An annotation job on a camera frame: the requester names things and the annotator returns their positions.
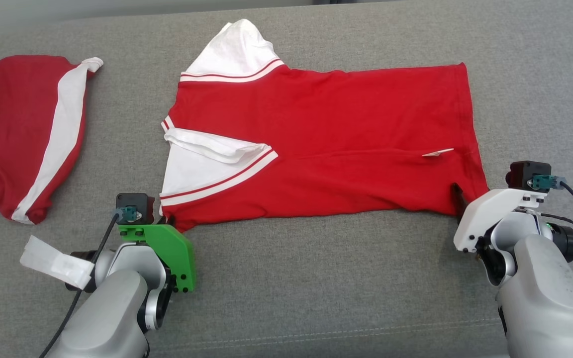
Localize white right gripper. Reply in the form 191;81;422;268
451;182;549;252

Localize white tape tag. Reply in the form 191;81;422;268
19;235;96;291

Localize red jersey with white sleeves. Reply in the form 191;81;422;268
159;19;490;233

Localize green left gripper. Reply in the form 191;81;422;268
117;223;197;293

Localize red shorts with white stripe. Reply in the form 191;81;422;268
0;55;104;225

